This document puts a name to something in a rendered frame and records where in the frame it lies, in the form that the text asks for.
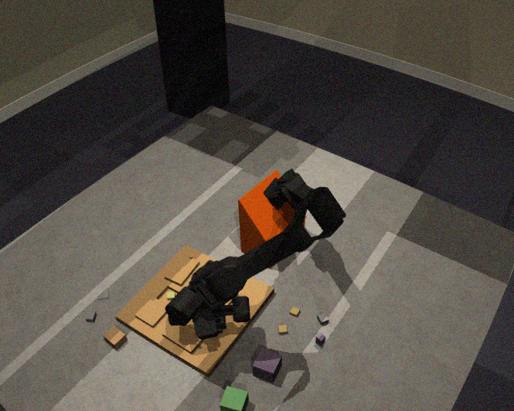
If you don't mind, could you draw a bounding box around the green cube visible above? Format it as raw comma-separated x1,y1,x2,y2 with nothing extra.
220,386,249,411

